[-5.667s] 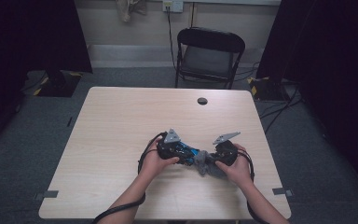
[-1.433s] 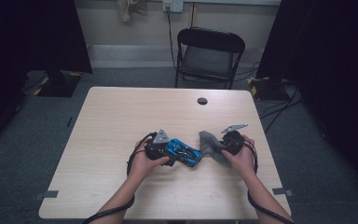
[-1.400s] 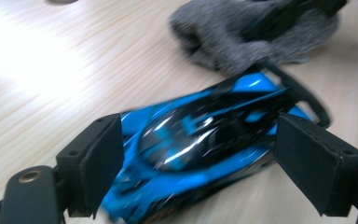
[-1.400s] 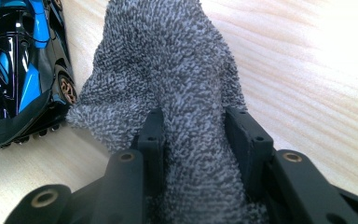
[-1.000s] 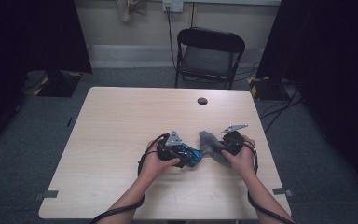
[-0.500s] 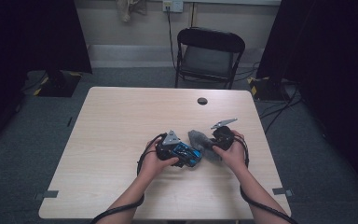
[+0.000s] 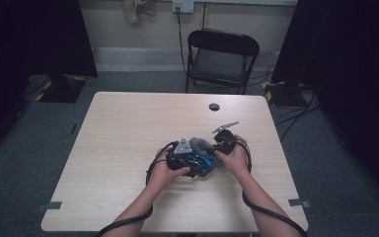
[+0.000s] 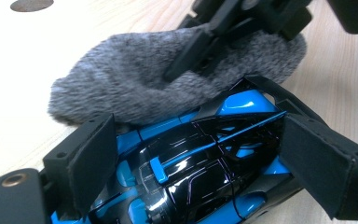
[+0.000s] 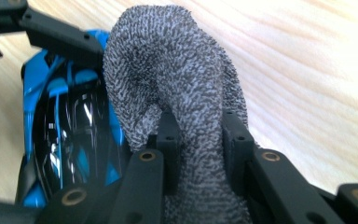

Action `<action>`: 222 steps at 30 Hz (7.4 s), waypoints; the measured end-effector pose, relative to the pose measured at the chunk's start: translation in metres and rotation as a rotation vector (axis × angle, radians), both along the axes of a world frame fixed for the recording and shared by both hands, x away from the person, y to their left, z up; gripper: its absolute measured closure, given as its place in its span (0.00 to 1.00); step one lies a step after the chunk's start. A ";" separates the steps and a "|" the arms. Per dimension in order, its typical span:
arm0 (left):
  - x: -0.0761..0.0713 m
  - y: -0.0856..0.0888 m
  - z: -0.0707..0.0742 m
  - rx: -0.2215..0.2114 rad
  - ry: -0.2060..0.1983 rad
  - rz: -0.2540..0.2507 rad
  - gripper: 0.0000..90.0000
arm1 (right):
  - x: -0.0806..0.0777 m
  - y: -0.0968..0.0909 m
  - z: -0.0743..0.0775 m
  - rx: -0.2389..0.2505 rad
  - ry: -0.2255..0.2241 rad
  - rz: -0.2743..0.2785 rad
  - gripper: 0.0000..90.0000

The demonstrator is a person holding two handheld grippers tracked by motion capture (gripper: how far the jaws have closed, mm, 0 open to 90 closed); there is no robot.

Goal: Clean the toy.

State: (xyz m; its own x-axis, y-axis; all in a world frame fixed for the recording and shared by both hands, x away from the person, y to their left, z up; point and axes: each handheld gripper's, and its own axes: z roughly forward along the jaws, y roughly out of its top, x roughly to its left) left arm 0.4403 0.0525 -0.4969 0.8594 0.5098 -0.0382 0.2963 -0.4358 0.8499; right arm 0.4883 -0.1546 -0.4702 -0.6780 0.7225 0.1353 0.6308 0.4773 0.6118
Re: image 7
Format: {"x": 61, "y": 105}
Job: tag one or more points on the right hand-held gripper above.
{"x": 225, "y": 143}

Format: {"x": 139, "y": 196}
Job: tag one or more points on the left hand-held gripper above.
{"x": 177, "y": 161}

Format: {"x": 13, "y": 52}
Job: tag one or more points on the grey terry cloth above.
{"x": 202, "y": 146}

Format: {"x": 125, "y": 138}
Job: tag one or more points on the blue toy car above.
{"x": 202, "y": 164}

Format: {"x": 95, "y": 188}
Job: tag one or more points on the person's left hand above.
{"x": 161, "y": 176}

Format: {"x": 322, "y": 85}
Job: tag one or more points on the person's right hand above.
{"x": 238, "y": 163}

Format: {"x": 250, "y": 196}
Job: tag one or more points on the black table grommet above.
{"x": 214, "y": 107}

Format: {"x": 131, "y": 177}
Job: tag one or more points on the black stand base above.
{"x": 283, "y": 95}
{"x": 62, "y": 90}

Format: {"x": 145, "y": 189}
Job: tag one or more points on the black folding chair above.
{"x": 218, "y": 64}

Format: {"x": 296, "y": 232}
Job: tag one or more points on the grey tape strip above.
{"x": 49, "y": 206}
{"x": 298, "y": 202}

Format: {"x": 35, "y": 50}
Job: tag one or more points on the small black floor tape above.
{"x": 74, "y": 128}

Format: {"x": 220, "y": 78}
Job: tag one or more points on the black curtain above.
{"x": 352, "y": 65}
{"x": 29, "y": 42}

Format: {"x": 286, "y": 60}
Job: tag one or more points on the beige hanging bag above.
{"x": 135, "y": 8}

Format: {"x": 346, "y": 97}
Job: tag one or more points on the white wall socket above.
{"x": 183, "y": 5}

